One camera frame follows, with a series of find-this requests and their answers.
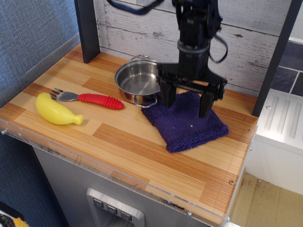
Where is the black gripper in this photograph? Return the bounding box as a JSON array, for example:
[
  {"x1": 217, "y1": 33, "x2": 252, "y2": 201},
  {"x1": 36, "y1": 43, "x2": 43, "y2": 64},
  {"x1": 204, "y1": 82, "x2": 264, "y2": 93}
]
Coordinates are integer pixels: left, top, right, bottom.
[{"x1": 158, "y1": 44, "x2": 227, "y2": 118}]

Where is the blue purple terry cloth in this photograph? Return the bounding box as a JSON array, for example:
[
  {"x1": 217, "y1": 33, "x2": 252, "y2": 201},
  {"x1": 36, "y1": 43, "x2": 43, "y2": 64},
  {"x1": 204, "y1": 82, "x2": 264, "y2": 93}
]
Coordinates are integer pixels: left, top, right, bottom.
[{"x1": 142, "y1": 91, "x2": 229, "y2": 153}]

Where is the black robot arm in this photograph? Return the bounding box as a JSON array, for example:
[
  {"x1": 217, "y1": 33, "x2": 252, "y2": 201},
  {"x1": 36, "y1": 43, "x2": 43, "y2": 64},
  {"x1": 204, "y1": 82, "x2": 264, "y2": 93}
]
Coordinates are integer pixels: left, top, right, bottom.
[{"x1": 157, "y1": 0, "x2": 227, "y2": 118}]

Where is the stainless steel pot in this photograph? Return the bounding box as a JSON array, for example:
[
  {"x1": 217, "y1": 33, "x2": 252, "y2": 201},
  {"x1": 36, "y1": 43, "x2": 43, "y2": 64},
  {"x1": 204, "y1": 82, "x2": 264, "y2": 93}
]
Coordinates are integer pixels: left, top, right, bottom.
[{"x1": 114, "y1": 54, "x2": 161, "y2": 108}]

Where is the white ribbed sink unit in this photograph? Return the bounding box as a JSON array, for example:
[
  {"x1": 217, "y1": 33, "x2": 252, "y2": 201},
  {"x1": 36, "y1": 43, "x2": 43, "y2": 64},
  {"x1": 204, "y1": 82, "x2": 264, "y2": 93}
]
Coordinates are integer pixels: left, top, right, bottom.
[{"x1": 245, "y1": 89, "x2": 303, "y2": 194}]

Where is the clear acrylic edge guard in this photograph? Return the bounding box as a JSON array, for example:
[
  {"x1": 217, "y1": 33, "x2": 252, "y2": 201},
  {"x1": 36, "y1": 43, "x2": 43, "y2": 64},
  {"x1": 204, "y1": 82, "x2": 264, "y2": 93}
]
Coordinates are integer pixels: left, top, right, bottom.
[{"x1": 0, "y1": 113, "x2": 257, "y2": 227}]

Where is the yellow plastic banana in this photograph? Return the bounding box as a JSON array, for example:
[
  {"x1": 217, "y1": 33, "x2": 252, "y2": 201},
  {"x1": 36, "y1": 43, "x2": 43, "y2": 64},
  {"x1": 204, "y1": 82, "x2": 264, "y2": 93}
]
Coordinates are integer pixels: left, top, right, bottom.
[{"x1": 36, "y1": 93, "x2": 83, "y2": 125}]

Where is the silver dispenser button panel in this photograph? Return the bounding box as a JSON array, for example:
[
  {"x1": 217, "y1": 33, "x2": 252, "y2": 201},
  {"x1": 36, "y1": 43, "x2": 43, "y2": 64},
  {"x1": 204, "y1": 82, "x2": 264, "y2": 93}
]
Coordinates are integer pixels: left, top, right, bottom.
[{"x1": 86, "y1": 187, "x2": 145, "y2": 227}]

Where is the yellow object bottom left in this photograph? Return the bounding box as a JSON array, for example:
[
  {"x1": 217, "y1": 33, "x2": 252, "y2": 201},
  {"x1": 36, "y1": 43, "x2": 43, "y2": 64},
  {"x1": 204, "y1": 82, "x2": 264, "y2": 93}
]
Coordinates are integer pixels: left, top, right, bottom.
[{"x1": 12, "y1": 218, "x2": 29, "y2": 227}]

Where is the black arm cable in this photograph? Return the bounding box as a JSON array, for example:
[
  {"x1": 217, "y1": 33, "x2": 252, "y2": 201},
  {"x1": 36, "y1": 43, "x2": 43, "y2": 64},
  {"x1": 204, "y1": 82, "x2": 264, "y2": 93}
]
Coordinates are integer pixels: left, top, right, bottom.
[{"x1": 105, "y1": 0, "x2": 229, "y2": 63}]

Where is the dark grey left post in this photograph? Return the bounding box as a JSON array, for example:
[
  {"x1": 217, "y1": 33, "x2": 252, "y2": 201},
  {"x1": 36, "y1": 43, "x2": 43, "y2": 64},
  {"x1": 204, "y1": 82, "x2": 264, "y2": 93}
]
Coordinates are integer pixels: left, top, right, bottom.
[{"x1": 74, "y1": 0, "x2": 100, "y2": 63}]

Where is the dark grey post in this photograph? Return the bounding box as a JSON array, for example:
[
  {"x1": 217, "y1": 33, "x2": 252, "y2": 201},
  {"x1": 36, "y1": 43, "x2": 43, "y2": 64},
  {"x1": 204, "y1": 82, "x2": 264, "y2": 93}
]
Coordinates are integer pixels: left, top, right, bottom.
[
  {"x1": 74, "y1": 0, "x2": 100, "y2": 63},
  {"x1": 252, "y1": 0, "x2": 303, "y2": 117}
]

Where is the red handled metal fork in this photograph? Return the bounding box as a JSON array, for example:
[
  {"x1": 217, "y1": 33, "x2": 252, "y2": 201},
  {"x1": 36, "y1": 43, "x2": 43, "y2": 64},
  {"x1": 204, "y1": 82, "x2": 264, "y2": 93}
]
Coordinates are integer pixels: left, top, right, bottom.
[{"x1": 50, "y1": 88, "x2": 125, "y2": 110}]

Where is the dark grey right post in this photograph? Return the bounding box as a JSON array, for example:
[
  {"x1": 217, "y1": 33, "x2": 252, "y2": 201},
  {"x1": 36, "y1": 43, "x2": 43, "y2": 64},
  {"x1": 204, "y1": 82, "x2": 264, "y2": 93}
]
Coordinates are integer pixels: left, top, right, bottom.
[{"x1": 252, "y1": 0, "x2": 303, "y2": 117}]

